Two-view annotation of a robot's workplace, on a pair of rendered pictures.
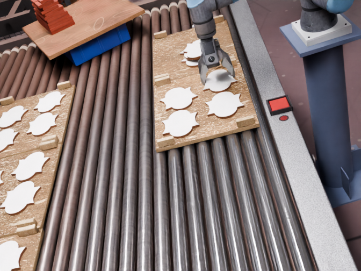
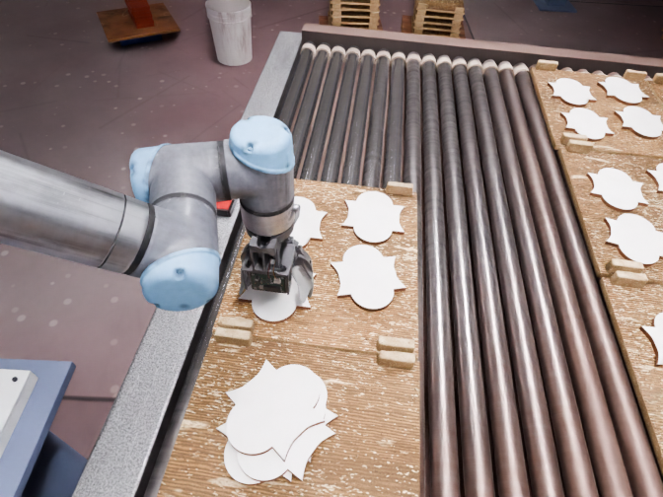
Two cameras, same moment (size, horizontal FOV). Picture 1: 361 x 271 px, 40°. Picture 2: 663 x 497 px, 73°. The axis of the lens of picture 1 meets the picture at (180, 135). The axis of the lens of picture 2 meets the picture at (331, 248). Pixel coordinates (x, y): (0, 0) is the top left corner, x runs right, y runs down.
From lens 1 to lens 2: 210 cm
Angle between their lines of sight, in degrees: 94
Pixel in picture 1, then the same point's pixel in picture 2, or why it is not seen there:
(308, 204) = (271, 94)
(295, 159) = not seen: hidden behind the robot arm
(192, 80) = (328, 322)
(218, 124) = (317, 195)
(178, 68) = (349, 395)
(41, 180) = (596, 207)
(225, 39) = (184, 471)
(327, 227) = (268, 77)
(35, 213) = (577, 164)
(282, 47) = not seen: outside the picture
